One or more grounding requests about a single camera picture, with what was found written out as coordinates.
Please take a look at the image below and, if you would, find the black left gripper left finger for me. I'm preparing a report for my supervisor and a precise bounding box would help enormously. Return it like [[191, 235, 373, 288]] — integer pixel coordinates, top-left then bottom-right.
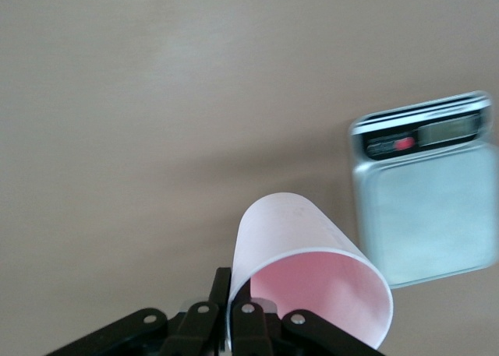
[[46, 267, 232, 356]]

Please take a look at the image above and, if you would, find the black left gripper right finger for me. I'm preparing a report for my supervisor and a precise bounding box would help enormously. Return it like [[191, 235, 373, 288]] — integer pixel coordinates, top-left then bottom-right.
[[230, 280, 385, 356]]

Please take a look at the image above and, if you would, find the pink plastic cup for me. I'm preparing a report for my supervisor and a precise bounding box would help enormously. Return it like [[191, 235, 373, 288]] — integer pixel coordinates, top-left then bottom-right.
[[225, 192, 395, 351]]

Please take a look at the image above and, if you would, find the silver digital kitchen scale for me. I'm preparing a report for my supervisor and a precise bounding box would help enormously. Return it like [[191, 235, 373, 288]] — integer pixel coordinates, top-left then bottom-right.
[[348, 90, 499, 291]]

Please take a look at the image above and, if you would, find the brown table cover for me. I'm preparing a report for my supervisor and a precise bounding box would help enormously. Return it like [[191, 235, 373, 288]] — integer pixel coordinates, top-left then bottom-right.
[[0, 0, 499, 356]]

